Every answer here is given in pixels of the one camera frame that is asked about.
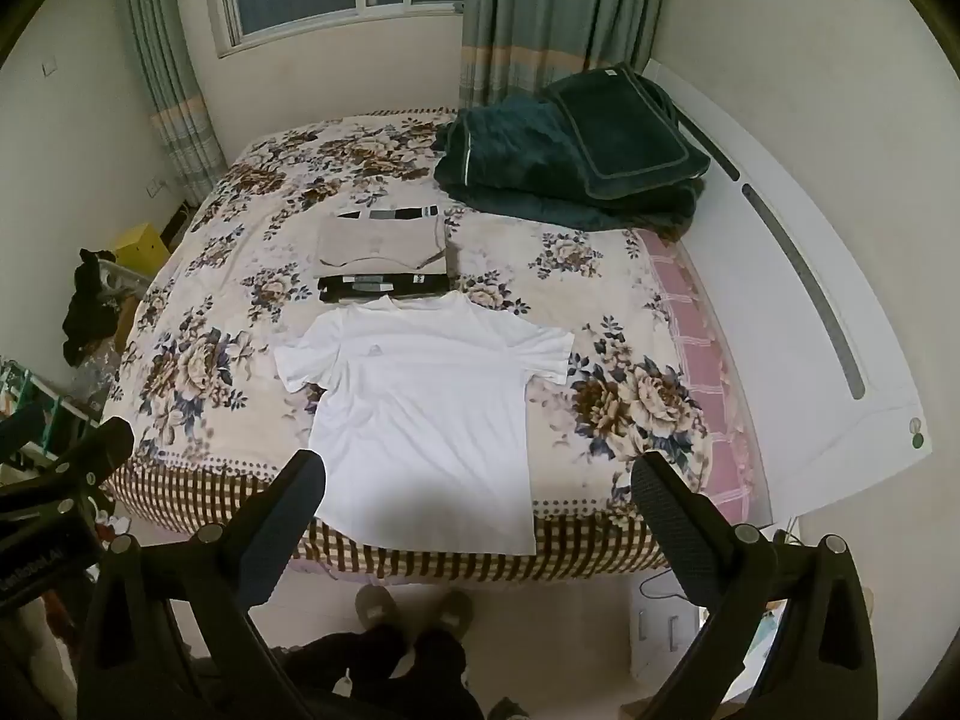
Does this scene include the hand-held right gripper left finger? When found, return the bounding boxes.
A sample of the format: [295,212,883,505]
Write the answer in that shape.
[75,448,331,720]

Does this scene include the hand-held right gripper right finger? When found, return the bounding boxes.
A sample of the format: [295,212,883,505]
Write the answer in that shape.
[630,452,878,720]

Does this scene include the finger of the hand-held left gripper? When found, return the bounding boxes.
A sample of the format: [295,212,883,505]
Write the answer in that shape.
[0,417,136,511]

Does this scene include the white t-shirt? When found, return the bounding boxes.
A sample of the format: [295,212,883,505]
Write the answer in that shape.
[272,292,577,557]

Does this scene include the green and white rack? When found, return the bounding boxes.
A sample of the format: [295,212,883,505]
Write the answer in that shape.
[0,360,102,470]

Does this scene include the white nightstand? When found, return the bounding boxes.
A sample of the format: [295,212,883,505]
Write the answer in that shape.
[630,577,710,683]

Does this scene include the grey slipper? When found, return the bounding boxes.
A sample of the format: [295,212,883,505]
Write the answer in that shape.
[354,585,400,635]
[433,589,475,635]

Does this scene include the black cloth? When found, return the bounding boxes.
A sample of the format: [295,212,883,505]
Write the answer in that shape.
[61,247,113,365]

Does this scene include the person's legs in dark pants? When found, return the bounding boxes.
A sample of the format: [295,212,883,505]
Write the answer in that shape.
[281,626,488,720]

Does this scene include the floral bed sheet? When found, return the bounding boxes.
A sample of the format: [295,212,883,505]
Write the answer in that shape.
[101,106,755,578]

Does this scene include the white headboard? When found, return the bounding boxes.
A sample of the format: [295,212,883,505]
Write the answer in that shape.
[641,56,935,533]

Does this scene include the pink checked sheet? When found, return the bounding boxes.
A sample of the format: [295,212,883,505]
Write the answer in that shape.
[637,229,758,526]

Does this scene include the yellow box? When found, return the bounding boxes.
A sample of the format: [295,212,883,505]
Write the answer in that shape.
[111,223,172,278]

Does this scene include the beige folded garment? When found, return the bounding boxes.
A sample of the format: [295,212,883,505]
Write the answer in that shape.
[313,214,451,278]

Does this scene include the dark green blanket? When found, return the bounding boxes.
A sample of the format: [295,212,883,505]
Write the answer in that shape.
[433,90,706,241]

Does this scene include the green striped curtain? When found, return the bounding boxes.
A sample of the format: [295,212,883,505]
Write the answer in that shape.
[457,0,672,113]
[112,0,226,207]

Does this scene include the dark green pillow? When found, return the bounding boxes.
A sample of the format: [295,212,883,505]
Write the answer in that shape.
[544,67,712,203]

